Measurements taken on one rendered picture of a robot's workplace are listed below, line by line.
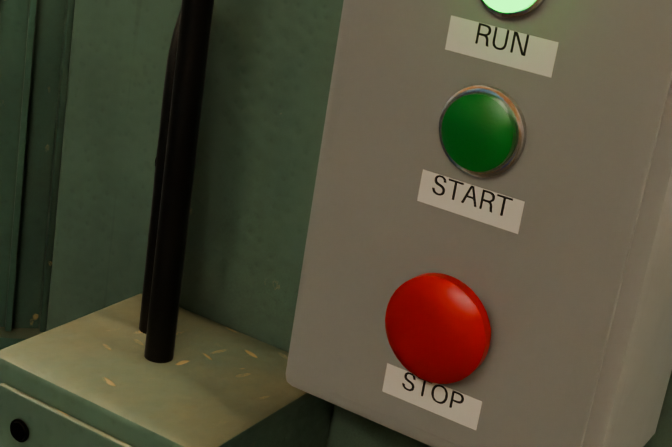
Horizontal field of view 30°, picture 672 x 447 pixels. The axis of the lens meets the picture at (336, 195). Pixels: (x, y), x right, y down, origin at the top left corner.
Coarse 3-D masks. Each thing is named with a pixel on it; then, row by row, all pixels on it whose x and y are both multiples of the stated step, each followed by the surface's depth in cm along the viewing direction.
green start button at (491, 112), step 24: (456, 96) 32; (480, 96) 32; (504, 96) 32; (456, 120) 32; (480, 120) 32; (504, 120) 31; (456, 144) 32; (480, 144) 32; (504, 144) 32; (480, 168) 32; (504, 168) 32
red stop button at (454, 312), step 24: (408, 288) 34; (432, 288) 33; (456, 288) 33; (408, 312) 33; (432, 312) 33; (456, 312) 33; (480, 312) 33; (408, 336) 34; (432, 336) 33; (456, 336) 33; (480, 336) 33; (408, 360) 34; (432, 360) 33; (456, 360) 33; (480, 360) 33
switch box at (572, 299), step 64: (384, 0) 33; (448, 0) 32; (576, 0) 30; (640, 0) 30; (384, 64) 34; (448, 64) 33; (576, 64) 31; (640, 64) 30; (384, 128) 34; (576, 128) 31; (640, 128) 30; (320, 192) 36; (384, 192) 34; (512, 192) 32; (576, 192) 31; (640, 192) 31; (320, 256) 36; (384, 256) 35; (448, 256) 34; (512, 256) 33; (576, 256) 32; (640, 256) 31; (320, 320) 36; (384, 320) 35; (512, 320) 33; (576, 320) 32; (640, 320) 32; (320, 384) 37; (448, 384) 34; (512, 384) 33; (576, 384) 32; (640, 384) 34
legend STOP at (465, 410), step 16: (400, 368) 35; (384, 384) 36; (400, 384) 35; (416, 384) 35; (432, 384) 35; (416, 400) 35; (432, 400) 35; (448, 400) 35; (464, 400) 34; (448, 416) 35; (464, 416) 34
